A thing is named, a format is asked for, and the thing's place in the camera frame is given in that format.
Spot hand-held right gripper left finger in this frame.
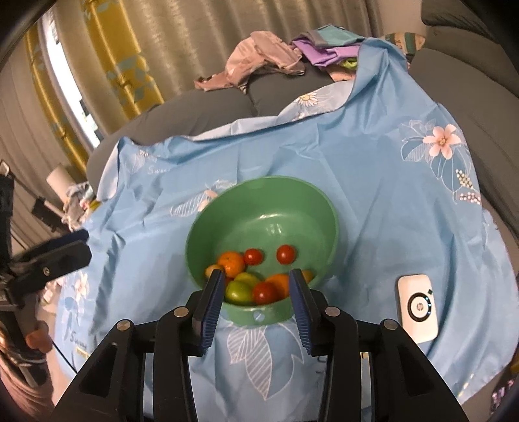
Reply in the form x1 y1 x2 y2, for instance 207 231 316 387
49 268 225 422

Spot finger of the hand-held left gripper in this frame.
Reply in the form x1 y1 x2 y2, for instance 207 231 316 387
11 229 90 265
6 241 92 302

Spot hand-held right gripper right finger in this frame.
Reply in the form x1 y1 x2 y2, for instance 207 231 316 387
289 268 463 422

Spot green plastic bowl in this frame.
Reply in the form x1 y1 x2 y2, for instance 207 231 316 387
185 176 340 326

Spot person's left forearm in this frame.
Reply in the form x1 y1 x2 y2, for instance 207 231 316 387
0 320 55 420

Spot person's left hand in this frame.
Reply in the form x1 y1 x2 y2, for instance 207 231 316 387
25 322 54 353

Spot green tomato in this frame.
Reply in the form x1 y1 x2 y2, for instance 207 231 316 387
225 272 261 306

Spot pile of pale clothes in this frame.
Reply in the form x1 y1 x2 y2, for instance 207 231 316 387
62 182 98 228

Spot orange mandarin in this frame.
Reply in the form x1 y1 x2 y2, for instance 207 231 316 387
265 270 315 300
217 252 247 279

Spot black tripod stand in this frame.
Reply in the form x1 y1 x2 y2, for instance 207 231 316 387
0 160 74 234

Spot white paper roll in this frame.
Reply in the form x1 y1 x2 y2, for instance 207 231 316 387
46 163 74 195

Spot white pocket device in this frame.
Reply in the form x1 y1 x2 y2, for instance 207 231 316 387
396 274 440 342

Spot beige curtain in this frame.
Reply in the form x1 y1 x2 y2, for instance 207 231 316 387
53 0 382 122
0 53 88 244

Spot blue floral cloth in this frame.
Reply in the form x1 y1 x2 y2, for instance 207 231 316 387
51 36 509 422

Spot window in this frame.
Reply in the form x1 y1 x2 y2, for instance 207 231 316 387
42 12 102 147

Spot grey sofa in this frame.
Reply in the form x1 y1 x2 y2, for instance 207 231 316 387
85 0 519 285

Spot yellow patterned curtain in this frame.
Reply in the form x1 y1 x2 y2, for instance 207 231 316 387
24 0 165 171

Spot purple patterned cloth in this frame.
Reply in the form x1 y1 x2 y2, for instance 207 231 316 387
489 373 519 418

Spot light pink garment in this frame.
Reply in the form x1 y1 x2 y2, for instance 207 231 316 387
326 65 357 82

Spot purple garment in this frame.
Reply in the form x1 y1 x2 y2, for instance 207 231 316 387
292 37 361 68

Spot teal garment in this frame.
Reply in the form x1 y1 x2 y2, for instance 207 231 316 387
306 25 366 47

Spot printed pillow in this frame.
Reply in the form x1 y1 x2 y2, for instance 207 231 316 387
383 32 426 55

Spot black cable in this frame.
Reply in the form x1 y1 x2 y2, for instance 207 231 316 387
52 344 78 373

